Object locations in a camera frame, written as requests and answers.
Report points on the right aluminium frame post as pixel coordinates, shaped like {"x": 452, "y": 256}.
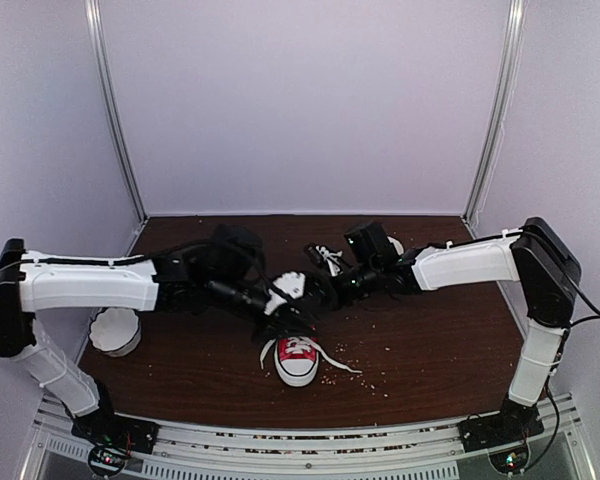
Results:
{"x": 504, "y": 91}

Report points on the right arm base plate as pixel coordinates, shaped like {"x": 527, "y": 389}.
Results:
{"x": 494, "y": 430}

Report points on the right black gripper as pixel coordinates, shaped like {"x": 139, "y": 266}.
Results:
{"x": 330, "y": 299}

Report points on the aluminium frame post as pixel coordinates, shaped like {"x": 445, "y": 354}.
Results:
{"x": 504, "y": 91}
{"x": 96, "y": 33}

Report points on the scattered rice grains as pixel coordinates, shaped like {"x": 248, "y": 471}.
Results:
{"x": 321, "y": 360}

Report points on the white shoelace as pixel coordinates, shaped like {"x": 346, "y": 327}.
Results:
{"x": 299, "y": 344}

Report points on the white scalloped bowl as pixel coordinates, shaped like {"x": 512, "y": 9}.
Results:
{"x": 115, "y": 332}

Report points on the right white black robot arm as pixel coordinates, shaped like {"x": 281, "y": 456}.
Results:
{"x": 533, "y": 256}

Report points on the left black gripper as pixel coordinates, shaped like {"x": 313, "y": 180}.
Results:
{"x": 282, "y": 321}

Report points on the red canvas sneaker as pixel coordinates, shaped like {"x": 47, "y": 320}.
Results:
{"x": 296, "y": 360}

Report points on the front aluminium rail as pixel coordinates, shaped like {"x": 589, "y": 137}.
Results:
{"x": 424, "y": 450}

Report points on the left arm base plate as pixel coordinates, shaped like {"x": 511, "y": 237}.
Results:
{"x": 124, "y": 433}

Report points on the left aluminium frame post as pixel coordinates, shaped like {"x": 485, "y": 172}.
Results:
{"x": 96, "y": 33}

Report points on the blue white polka-dot bowl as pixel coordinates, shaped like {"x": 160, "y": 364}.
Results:
{"x": 396, "y": 247}

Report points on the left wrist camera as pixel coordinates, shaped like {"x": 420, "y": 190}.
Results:
{"x": 290, "y": 285}

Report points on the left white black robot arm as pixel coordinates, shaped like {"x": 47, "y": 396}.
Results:
{"x": 225, "y": 270}

